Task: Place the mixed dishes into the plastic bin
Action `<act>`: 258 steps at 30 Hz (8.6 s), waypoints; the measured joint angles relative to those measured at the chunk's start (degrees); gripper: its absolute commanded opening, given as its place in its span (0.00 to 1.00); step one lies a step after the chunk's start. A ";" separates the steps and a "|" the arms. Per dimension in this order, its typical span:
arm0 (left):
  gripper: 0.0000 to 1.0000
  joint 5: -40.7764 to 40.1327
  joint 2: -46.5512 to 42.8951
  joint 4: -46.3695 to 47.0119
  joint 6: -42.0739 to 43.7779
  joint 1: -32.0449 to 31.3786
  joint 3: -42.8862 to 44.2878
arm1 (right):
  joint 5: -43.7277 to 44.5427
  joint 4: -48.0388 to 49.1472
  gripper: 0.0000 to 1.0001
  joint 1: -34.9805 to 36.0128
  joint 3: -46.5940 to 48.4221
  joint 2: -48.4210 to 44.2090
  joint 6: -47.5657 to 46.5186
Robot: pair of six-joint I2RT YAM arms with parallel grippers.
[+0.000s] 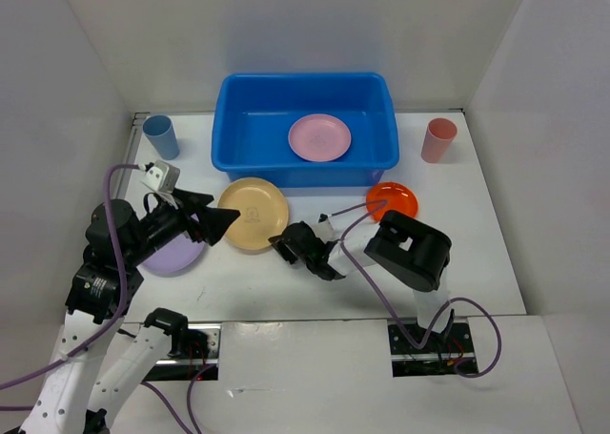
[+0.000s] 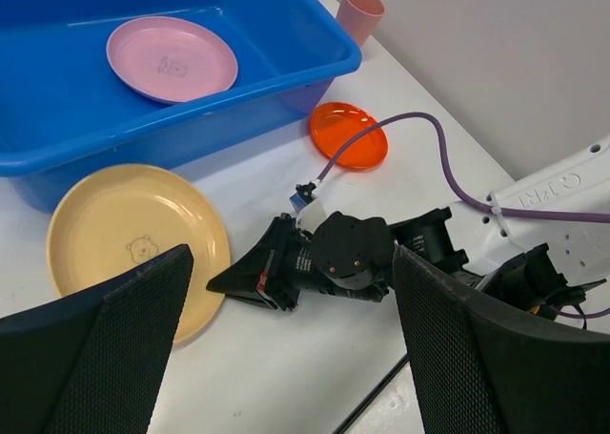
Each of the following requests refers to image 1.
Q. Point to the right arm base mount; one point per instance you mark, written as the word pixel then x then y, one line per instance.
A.
pixel 438 358

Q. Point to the purple plastic plate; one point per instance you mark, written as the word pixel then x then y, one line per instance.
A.
pixel 175 257

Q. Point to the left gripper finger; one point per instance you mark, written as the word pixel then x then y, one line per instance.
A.
pixel 192 203
pixel 212 224

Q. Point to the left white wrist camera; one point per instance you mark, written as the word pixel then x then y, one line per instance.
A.
pixel 160 176

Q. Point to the orange plastic plate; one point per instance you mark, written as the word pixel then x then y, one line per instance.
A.
pixel 391 196

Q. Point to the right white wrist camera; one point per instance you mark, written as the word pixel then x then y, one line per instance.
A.
pixel 324 227

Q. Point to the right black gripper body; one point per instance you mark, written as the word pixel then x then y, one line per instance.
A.
pixel 309 262

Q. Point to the pink plastic cup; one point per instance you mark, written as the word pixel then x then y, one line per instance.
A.
pixel 439 136

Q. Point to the pink plastic plate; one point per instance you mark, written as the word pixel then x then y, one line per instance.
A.
pixel 319 138

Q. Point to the yellow plastic plate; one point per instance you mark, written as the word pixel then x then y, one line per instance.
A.
pixel 264 213

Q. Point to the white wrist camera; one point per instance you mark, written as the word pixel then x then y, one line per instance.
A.
pixel 160 176
pixel 324 227

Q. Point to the blue plastic cup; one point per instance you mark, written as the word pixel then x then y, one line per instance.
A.
pixel 160 132

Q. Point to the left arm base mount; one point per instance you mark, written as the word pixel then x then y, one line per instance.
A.
pixel 197 359

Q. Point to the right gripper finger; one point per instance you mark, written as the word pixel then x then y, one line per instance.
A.
pixel 278 243
pixel 287 254

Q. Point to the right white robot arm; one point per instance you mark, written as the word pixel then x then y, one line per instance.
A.
pixel 412 252

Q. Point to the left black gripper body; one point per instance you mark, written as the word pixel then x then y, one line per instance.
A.
pixel 167 222

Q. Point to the blue plastic bin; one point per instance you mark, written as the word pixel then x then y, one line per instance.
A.
pixel 255 112

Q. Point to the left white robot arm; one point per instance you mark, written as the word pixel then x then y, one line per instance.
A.
pixel 76 396

